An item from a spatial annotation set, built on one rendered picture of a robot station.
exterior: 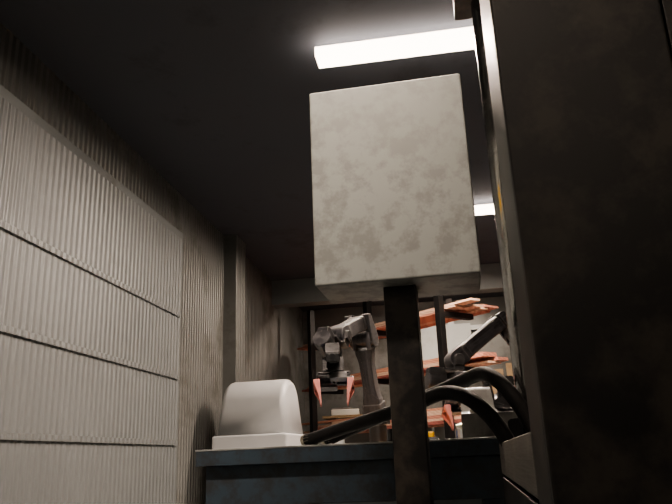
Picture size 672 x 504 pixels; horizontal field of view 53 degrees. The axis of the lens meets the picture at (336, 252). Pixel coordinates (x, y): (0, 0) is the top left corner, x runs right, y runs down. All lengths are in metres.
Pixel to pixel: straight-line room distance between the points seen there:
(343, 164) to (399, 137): 0.12
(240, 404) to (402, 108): 4.26
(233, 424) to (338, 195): 4.20
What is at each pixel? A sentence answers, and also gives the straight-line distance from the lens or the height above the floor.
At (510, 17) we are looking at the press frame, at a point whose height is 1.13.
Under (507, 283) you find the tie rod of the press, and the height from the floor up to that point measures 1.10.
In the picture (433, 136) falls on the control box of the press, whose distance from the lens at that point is 1.31.
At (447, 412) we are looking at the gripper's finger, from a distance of 2.25.
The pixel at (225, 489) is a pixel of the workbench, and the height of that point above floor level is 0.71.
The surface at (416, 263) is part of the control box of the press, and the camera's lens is 1.22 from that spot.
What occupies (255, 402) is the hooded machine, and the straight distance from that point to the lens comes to 5.36.
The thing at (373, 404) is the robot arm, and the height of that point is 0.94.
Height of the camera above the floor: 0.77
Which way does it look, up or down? 17 degrees up
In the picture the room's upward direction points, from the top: 2 degrees counter-clockwise
